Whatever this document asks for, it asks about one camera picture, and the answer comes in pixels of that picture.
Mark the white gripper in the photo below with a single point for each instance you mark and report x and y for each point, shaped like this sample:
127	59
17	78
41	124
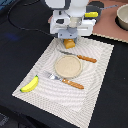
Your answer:
64	26

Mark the orange toy bread loaf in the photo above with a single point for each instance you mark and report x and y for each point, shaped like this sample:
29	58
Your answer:
69	43

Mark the yellow toy cheese wedge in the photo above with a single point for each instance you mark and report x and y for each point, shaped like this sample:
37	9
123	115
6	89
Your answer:
91	14

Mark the grey toy frying pan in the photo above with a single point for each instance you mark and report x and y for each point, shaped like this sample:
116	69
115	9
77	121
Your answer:
96	6

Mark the yellow toy banana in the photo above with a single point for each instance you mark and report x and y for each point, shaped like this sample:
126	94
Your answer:
31	85

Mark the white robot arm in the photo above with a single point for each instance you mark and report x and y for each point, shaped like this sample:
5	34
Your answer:
74	8

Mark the beige toy plate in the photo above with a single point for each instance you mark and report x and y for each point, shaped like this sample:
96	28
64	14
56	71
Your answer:
68	66

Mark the pink toy stove board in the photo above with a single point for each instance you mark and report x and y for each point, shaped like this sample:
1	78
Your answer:
106	26

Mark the beige woven placemat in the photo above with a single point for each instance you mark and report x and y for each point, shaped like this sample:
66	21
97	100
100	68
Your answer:
71	104

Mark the beige toy bowl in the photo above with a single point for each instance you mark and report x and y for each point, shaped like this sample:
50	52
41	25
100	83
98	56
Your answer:
122	14

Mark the toy knife orange handle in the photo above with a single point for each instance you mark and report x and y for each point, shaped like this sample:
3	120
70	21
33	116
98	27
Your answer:
80	56

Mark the toy fork orange handle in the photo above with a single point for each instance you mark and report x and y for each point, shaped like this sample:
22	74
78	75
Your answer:
54	77

